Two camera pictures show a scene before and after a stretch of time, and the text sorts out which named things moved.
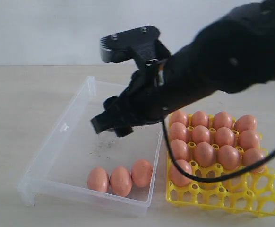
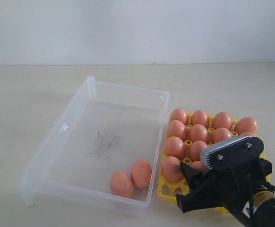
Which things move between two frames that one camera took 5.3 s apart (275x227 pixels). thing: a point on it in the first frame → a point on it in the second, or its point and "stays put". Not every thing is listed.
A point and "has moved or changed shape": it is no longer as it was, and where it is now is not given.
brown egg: x=178 y=178 has moved or changed shape
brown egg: x=222 y=119 stays put
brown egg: x=205 y=154 has moved or changed shape
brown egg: x=200 y=117 stays put
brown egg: x=98 y=179 → x=197 y=165
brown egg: x=121 y=181 has moved or changed shape
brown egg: x=179 y=149 has moved or changed shape
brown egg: x=142 y=173 stays put
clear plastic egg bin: x=57 y=175 stays put
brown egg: x=178 y=131 has moved or changed shape
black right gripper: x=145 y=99 → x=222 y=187
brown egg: x=224 y=136 stays put
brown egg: x=178 y=116 stays put
